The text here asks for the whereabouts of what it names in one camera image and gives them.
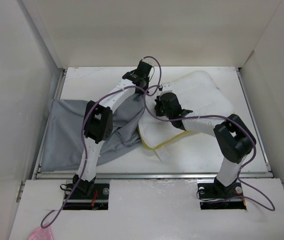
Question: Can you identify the white pillow yellow edge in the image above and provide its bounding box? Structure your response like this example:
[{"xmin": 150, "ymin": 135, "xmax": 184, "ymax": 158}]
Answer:
[{"xmin": 138, "ymin": 71, "xmax": 234, "ymax": 150}]

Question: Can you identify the grey pillowcase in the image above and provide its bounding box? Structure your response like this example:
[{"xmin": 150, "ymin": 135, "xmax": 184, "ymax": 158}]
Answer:
[{"xmin": 41, "ymin": 94, "xmax": 145, "ymax": 172}]

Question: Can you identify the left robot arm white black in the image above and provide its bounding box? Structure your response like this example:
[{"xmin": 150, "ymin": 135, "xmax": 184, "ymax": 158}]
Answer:
[{"xmin": 73, "ymin": 60, "xmax": 153, "ymax": 199}]

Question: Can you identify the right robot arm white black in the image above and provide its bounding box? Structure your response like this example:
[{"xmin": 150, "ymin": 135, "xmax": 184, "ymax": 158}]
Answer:
[{"xmin": 155, "ymin": 92, "xmax": 256, "ymax": 201}]

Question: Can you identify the pink bubble wrap piece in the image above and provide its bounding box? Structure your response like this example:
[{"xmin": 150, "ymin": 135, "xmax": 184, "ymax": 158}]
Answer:
[{"xmin": 27, "ymin": 227, "xmax": 54, "ymax": 240}]

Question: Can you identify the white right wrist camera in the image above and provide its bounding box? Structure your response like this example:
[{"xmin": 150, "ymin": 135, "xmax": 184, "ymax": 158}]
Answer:
[{"xmin": 159, "ymin": 82, "xmax": 172, "ymax": 93}]

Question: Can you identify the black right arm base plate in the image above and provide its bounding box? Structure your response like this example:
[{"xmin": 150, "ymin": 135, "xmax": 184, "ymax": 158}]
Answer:
[{"xmin": 196, "ymin": 182, "xmax": 246, "ymax": 210}]

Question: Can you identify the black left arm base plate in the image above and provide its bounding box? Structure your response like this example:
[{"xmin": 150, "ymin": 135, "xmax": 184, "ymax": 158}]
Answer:
[{"xmin": 63, "ymin": 182, "xmax": 110, "ymax": 211}]

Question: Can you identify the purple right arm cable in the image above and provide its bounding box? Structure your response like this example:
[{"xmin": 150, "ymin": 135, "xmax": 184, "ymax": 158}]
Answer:
[{"xmin": 143, "ymin": 85, "xmax": 275, "ymax": 213}]

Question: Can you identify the aluminium left rail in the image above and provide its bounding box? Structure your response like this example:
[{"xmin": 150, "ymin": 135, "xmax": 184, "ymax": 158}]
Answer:
[{"xmin": 27, "ymin": 68, "xmax": 67, "ymax": 180}]

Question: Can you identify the aluminium front rail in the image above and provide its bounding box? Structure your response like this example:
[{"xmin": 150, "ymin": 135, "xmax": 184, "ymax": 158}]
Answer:
[{"xmin": 33, "ymin": 171, "xmax": 273, "ymax": 180}]

